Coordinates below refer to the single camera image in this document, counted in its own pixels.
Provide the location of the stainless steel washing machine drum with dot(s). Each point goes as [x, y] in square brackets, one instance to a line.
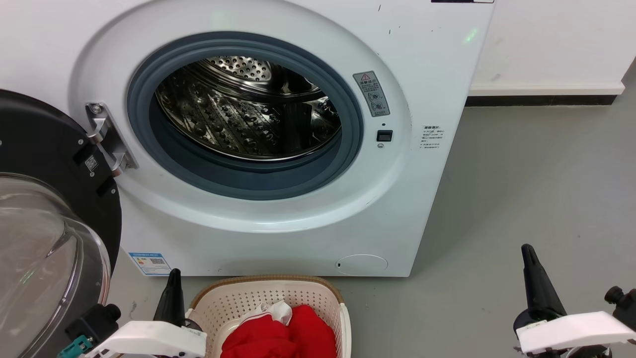
[238, 119]

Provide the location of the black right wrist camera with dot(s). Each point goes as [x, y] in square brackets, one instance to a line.
[623, 306]

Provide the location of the small QR sticker on door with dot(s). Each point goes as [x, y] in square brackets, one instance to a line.
[91, 163]

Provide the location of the grey warning triangle sticker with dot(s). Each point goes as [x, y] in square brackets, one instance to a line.
[371, 94]

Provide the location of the cream perforated laundry basket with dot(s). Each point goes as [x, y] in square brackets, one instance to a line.
[238, 303]

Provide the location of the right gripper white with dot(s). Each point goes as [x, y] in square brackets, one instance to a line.
[571, 330]

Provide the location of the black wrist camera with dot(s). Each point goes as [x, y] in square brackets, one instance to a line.
[94, 320]
[623, 306]

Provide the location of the red garment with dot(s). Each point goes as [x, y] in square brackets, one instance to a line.
[308, 333]

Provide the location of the silver metal door hinge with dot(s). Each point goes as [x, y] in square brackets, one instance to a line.
[107, 136]

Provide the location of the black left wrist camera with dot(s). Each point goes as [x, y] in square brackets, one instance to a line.
[94, 320]

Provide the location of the blue energy label sticker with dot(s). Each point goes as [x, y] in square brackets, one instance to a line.
[149, 263]

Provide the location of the black door latch slot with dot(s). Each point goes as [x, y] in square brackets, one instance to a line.
[384, 135]

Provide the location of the white front-load washing machine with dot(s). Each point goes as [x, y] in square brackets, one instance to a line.
[422, 199]

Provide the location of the grey rubber door gasket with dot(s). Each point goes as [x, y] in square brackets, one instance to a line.
[248, 180]

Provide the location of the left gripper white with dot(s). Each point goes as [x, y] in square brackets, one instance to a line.
[149, 340]

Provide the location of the white text notice sticker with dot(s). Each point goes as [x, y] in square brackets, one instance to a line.
[431, 136]

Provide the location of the black baseboard strip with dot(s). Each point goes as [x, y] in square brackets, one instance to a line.
[541, 100]

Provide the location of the black glass washer door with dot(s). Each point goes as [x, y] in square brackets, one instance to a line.
[44, 139]

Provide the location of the white garment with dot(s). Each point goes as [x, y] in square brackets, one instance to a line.
[278, 311]

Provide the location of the round white filter cover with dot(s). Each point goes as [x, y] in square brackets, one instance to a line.
[361, 265]

